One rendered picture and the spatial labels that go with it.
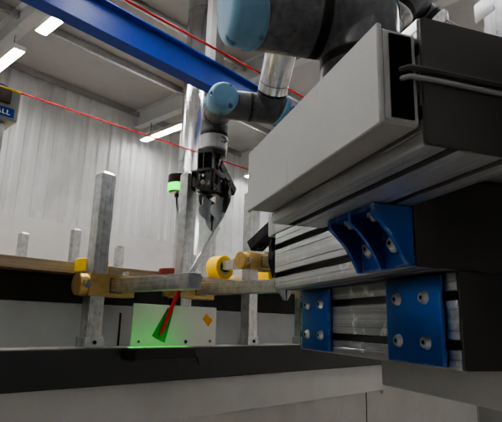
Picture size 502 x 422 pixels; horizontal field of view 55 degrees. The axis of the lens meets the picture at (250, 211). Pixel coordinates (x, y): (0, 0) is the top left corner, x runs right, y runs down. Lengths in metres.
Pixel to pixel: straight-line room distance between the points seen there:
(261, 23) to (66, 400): 0.85
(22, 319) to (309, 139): 1.04
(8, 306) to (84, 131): 8.55
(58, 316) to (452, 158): 1.15
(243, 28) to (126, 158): 9.48
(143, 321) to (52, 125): 8.36
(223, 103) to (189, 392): 0.74
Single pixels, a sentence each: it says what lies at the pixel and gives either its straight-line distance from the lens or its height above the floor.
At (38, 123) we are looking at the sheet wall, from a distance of 9.35.
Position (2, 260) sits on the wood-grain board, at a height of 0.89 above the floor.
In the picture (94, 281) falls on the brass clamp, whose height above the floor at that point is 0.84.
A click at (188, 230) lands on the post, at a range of 1.31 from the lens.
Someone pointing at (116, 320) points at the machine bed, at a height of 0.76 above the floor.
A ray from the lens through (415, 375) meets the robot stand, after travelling 0.69.
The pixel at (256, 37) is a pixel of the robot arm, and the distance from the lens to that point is 0.71.
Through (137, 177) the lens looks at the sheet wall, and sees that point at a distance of 10.18.
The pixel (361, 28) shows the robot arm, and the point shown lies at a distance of 0.72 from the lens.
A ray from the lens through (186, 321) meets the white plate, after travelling 1.28.
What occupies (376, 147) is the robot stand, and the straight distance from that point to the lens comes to 0.35.
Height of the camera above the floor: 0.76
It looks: 13 degrees up
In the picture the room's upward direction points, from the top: 2 degrees clockwise
